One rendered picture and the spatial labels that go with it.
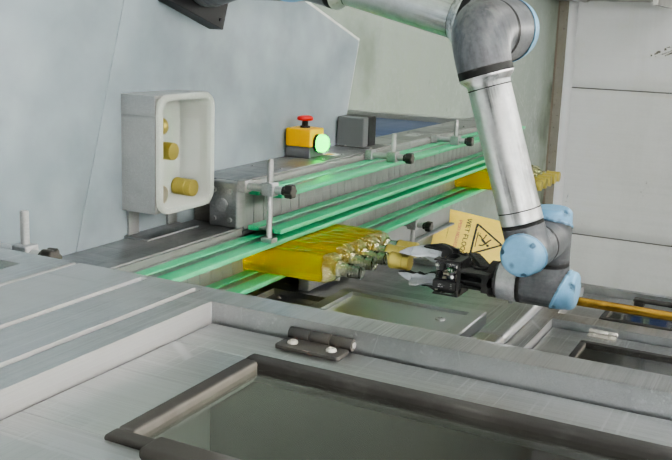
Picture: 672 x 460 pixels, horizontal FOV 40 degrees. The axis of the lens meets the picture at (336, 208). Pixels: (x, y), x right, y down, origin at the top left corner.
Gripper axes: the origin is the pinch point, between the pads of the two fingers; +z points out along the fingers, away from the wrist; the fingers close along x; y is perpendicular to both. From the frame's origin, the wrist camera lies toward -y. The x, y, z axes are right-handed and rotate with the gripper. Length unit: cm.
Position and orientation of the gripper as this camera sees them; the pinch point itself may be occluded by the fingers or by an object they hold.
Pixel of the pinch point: (406, 262)
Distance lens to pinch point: 188.9
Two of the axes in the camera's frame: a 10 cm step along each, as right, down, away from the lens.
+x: -0.4, 9.8, 1.9
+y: -4.6, 1.5, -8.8
